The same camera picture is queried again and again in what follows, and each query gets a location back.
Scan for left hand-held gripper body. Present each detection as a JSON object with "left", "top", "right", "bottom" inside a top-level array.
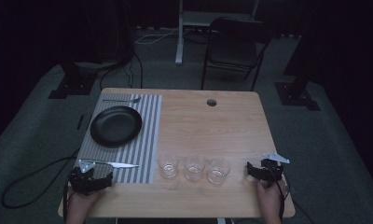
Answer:
[{"left": 68, "top": 159, "right": 105, "bottom": 197}]

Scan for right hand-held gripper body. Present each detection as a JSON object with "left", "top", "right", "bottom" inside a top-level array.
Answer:
[{"left": 258, "top": 151, "right": 291, "bottom": 189}]

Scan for person's left hand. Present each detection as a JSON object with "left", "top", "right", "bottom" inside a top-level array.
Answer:
[{"left": 66, "top": 188, "right": 105, "bottom": 217}]

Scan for person's right hand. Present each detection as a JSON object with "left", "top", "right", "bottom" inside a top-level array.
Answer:
[{"left": 256, "top": 178, "right": 285, "bottom": 219}]

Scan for silver table knife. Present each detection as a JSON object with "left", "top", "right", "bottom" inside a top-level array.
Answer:
[{"left": 81, "top": 159, "right": 140, "bottom": 169}]

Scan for clear drinking glass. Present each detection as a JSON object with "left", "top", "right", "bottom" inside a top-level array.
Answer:
[
  {"left": 184, "top": 155, "right": 206, "bottom": 183},
  {"left": 158, "top": 153, "right": 180, "bottom": 180},
  {"left": 207, "top": 158, "right": 231, "bottom": 185}
]

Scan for grey striped placemat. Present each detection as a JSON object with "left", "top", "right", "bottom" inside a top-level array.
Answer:
[{"left": 75, "top": 92, "right": 163, "bottom": 185}]

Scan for black round plate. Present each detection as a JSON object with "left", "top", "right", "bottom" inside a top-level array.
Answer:
[{"left": 90, "top": 105, "right": 144, "bottom": 148}]

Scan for silver fork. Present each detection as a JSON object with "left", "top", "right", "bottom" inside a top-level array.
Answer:
[{"left": 102, "top": 96, "right": 143, "bottom": 105}]

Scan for black stand base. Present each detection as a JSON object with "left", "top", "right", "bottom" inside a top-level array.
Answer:
[
  {"left": 48, "top": 61, "right": 98, "bottom": 100},
  {"left": 273, "top": 81, "right": 321, "bottom": 112}
]

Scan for black folding chair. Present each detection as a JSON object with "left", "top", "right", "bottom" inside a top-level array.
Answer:
[{"left": 200, "top": 16, "right": 273, "bottom": 91}]

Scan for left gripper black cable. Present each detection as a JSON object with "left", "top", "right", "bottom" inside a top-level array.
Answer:
[{"left": 62, "top": 179, "right": 71, "bottom": 223}]

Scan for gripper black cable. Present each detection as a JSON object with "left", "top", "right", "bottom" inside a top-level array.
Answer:
[
  {"left": 269, "top": 169, "right": 317, "bottom": 224},
  {"left": 62, "top": 179, "right": 71, "bottom": 223}
]

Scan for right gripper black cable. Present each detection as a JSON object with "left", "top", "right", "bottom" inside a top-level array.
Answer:
[{"left": 269, "top": 169, "right": 317, "bottom": 224}]

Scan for thick black floor cable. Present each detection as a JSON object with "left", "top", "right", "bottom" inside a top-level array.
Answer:
[{"left": 0, "top": 148, "right": 80, "bottom": 210}]

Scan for thin black floor cables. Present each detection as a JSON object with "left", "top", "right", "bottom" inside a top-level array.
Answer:
[{"left": 99, "top": 51, "right": 145, "bottom": 91}]

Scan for white floor cable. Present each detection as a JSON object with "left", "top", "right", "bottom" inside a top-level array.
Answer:
[{"left": 133, "top": 27, "right": 180, "bottom": 45}]

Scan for white metal desk frame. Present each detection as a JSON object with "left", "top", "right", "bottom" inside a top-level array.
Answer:
[{"left": 174, "top": 0, "right": 261, "bottom": 65}]

